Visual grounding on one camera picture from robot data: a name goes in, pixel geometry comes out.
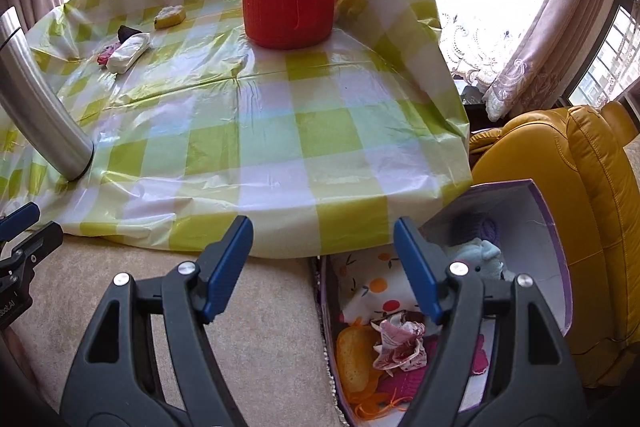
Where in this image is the dark window frame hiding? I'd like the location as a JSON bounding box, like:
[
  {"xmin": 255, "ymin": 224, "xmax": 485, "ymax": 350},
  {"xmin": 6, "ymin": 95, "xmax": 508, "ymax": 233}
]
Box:
[{"xmin": 562, "ymin": 0, "xmax": 640, "ymax": 108}]

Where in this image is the purple cardboard box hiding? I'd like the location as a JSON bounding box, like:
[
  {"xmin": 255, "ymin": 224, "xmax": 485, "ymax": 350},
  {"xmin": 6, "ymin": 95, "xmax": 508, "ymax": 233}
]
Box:
[{"xmin": 311, "ymin": 179, "xmax": 574, "ymax": 427}]

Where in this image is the white cloth with orange dots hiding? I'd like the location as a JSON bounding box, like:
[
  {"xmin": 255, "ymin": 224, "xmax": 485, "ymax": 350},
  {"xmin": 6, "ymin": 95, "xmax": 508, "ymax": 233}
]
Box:
[{"xmin": 332, "ymin": 247, "xmax": 426, "ymax": 324}]

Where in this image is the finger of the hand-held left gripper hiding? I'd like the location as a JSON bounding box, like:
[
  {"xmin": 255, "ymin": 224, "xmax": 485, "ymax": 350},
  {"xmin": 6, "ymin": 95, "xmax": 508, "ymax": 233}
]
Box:
[
  {"xmin": 0, "ymin": 202, "xmax": 42, "ymax": 242},
  {"xmin": 0, "ymin": 221, "xmax": 64, "ymax": 290}
]

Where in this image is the white lace sheer curtain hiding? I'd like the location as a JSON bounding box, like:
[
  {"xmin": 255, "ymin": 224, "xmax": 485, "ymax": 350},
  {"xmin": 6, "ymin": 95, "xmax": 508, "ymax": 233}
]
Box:
[{"xmin": 430, "ymin": 0, "xmax": 556, "ymax": 94}]

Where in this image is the silver metal pole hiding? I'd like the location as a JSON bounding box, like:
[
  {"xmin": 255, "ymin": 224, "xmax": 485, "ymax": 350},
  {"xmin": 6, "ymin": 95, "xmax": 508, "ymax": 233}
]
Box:
[{"xmin": 0, "ymin": 7, "xmax": 96, "ymax": 182}]

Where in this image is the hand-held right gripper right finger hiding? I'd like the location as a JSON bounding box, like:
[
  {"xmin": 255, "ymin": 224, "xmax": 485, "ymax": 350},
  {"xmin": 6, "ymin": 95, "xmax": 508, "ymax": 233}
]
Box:
[{"xmin": 393, "ymin": 217, "xmax": 587, "ymax": 427}]

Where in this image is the floral pink white cloth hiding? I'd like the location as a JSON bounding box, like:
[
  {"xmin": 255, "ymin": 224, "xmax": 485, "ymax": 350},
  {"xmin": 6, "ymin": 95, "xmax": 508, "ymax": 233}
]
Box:
[{"xmin": 371, "ymin": 314, "xmax": 430, "ymax": 373}]

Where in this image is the purple yarn ball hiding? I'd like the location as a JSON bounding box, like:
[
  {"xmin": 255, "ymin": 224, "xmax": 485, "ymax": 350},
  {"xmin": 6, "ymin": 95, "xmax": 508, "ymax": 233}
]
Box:
[{"xmin": 452, "ymin": 213, "xmax": 503, "ymax": 248}]

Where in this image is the pink embroidered curtain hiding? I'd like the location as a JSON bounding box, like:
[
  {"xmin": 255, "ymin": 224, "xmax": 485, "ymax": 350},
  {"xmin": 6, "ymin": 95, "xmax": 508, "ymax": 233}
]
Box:
[{"xmin": 482, "ymin": 0, "xmax": 627, "ymax": 122}]

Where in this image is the white grey rolled cloth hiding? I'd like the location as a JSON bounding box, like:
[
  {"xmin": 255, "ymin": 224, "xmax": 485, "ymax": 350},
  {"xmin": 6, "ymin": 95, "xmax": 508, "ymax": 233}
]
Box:
[{"xmin": 106, "ymin": 33, "xmax": 152, "ymax": 74}]

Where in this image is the green checked plastic tablecloth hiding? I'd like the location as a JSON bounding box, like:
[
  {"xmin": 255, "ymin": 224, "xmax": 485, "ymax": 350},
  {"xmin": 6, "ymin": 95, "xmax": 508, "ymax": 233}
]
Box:
[{"xmin": 0, "ymin": 0, "xmax": 474, "ymax": 259}]

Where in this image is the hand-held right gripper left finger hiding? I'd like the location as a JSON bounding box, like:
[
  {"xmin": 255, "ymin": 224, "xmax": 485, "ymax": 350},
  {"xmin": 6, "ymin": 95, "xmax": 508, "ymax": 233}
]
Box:
[{"xmin": 59, "ymin": 215, "xmax": 255, "ymax": 427}]

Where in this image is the light blue sock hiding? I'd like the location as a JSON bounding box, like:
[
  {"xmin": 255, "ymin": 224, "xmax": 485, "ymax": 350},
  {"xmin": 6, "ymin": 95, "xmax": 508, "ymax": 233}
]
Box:
[{"xmin": 442, "ymin": 238, "xmax": 516, "ymax": 283}]

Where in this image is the yellow leather sofa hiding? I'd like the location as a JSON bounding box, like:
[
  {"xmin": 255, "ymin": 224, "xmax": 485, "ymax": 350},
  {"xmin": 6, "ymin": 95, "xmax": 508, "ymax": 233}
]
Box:
[{"xmin": 469, "ymin": 101, "xmax": 640, "ymax": 390}]

